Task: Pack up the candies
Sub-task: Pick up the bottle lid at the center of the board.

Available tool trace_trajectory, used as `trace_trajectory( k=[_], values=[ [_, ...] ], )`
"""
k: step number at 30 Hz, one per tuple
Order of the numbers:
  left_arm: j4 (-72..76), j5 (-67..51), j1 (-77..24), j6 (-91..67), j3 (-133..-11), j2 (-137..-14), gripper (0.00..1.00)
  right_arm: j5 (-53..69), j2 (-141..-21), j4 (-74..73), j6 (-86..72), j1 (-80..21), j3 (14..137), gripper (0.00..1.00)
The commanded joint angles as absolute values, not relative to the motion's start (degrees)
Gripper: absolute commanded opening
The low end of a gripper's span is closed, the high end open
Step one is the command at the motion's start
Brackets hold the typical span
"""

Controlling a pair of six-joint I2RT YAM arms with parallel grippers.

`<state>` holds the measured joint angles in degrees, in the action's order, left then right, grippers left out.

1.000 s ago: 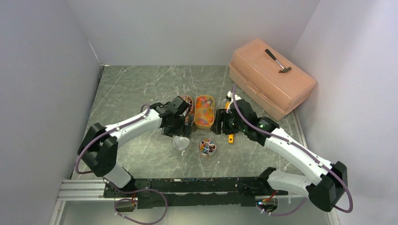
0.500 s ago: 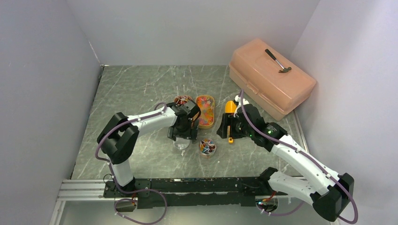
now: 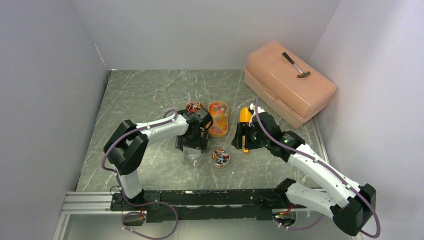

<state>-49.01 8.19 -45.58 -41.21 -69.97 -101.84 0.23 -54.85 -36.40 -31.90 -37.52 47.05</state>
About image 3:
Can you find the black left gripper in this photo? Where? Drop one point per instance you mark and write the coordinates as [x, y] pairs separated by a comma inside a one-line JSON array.
[[200, 143]]

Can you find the peach plastic toolbox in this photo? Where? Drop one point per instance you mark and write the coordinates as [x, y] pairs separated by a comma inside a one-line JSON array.
[[270, 76]]

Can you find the pink oval lollipop tray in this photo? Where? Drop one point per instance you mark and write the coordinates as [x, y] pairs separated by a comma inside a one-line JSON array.
[[194, 106]]

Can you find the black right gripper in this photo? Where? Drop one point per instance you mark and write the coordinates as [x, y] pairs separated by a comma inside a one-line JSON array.
[[244, 129]]

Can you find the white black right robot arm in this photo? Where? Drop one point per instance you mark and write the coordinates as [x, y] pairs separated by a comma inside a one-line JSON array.
[[349, 204]]

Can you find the clear plastic jar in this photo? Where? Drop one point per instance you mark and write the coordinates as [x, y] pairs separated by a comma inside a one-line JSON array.
[[220, 157]]

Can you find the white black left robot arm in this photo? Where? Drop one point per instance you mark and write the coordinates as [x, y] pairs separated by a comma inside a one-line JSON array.
[[124, 151]]

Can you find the yellow oval gummy tray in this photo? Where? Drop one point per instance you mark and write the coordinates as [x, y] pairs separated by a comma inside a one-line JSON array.
[[220, 114]]

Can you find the round metal jar lid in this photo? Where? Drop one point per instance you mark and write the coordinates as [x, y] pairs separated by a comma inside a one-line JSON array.
[[192, 153]]

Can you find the black handled hammer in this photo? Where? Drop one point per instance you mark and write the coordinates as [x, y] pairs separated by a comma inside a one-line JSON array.
[[302, 74]]

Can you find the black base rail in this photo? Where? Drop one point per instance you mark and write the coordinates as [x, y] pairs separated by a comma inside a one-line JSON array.
[[261, 204]]

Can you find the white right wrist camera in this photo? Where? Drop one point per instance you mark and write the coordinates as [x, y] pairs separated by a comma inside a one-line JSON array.
[[255, 109]]

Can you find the yellow plastic scoop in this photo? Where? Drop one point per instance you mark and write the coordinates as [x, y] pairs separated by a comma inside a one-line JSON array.
[[245, 117]]

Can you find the aluminium frame rail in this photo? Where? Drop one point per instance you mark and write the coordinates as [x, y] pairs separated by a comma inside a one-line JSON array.
[[87, 203]]

